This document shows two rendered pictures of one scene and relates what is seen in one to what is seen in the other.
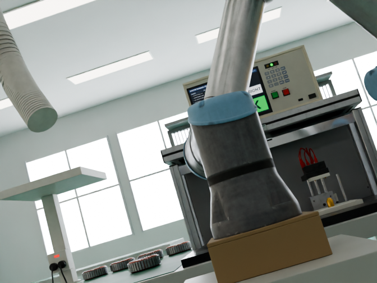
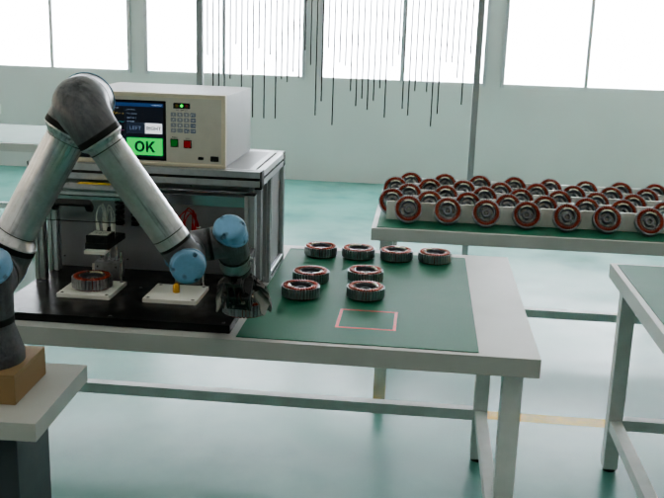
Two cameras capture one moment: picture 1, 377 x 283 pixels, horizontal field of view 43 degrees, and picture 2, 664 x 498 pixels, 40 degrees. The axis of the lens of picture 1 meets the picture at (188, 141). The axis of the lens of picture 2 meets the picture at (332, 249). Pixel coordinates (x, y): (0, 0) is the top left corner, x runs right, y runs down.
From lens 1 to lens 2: 1.47 m
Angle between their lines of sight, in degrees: 24
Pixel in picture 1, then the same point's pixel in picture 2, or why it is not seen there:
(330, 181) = not seen: hidden behind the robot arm
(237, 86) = (25, 226)
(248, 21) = (52, 169)
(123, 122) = not seen: outside the picture
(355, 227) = (147, 340)
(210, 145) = not seen: outside the picture
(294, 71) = (205, 123)
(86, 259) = (42, 85)
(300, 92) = (204, 150)
